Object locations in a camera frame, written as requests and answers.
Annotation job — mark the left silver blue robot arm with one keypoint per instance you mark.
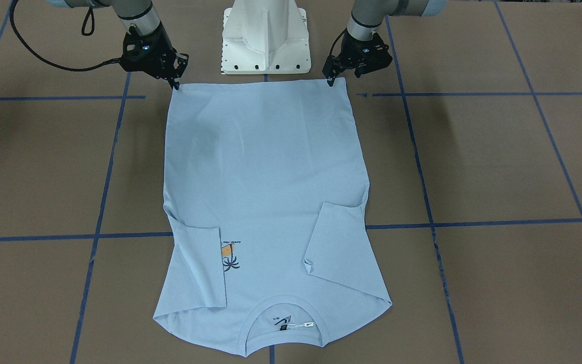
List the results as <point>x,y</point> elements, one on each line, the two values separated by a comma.
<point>368,16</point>

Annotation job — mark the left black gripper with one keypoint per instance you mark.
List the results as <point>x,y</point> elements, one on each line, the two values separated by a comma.
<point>351,52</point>

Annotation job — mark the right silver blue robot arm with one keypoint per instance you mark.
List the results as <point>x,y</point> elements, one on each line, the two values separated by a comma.
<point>141,14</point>

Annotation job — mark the light blue t-shirt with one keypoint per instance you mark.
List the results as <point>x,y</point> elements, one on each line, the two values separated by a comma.
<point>265,190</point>

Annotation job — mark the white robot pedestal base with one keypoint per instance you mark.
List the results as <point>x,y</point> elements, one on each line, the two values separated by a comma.
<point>265,37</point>

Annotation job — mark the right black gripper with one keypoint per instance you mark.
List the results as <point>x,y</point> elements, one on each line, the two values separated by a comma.
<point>161,47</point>

